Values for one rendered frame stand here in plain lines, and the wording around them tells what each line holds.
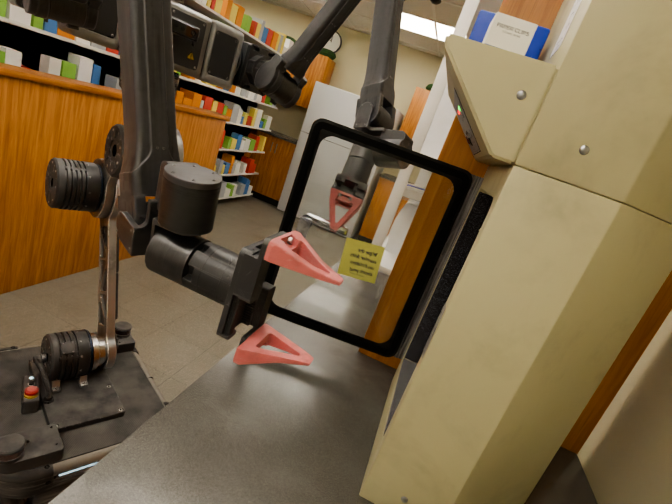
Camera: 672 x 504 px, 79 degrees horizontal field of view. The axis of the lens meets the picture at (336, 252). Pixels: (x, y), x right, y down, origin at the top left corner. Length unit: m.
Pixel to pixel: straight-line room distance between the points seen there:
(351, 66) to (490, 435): 6.01
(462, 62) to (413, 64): 5.73
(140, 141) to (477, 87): 0.37
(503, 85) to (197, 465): 0.57
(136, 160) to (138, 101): 0.06
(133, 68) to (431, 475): 0.60
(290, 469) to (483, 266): 0.38
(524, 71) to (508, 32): 0.12
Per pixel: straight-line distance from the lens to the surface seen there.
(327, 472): 0.66
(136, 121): 0.52
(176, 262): 0.46
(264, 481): 0.61
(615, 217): 0.50
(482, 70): 0.48
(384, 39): 0.98
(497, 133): 0.47
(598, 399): 1.00
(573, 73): 0.49
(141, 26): 0.55
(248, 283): 0.41
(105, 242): 1.76
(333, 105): 5.62
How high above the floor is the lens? 1.39
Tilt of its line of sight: 17 degrees down
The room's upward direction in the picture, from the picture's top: 20 degrees clockwise
